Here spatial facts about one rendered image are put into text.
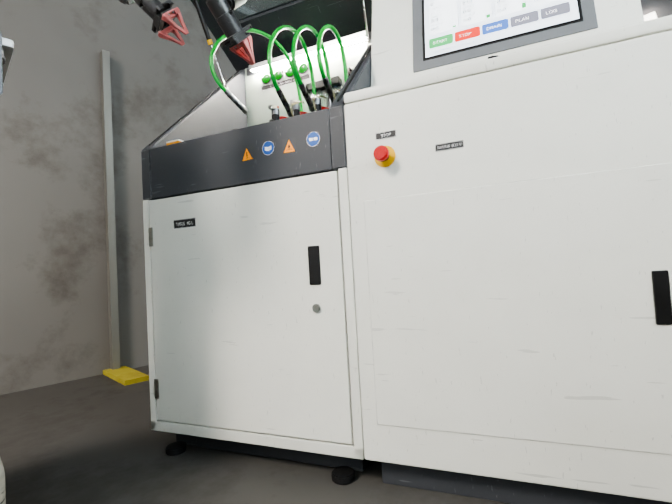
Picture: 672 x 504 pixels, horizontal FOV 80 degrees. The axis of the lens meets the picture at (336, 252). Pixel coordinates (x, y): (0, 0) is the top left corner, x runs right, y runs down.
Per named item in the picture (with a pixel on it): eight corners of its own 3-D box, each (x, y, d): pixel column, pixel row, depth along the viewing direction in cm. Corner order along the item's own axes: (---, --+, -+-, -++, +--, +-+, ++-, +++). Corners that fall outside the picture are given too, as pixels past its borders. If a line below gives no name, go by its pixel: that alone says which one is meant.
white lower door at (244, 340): (154, 420, 123) (146, 200, 126) (160, 418, 125) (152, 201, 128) (351, 446, 98) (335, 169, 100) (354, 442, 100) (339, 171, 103)
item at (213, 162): (151, 198, 126) (149, 148, 126) (162, 200, 130) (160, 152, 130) (332, 169, 101) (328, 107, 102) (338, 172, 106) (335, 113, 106)
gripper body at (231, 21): (254, 29, 124) (240, 4, 120) (236, 41, 118) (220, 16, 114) (240, 37, 128) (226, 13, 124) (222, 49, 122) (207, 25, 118)
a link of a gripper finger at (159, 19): (191, 40, 134) (168, 18, 132) (196, 24, 128) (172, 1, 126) (177, 48, 130) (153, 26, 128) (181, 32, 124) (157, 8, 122)
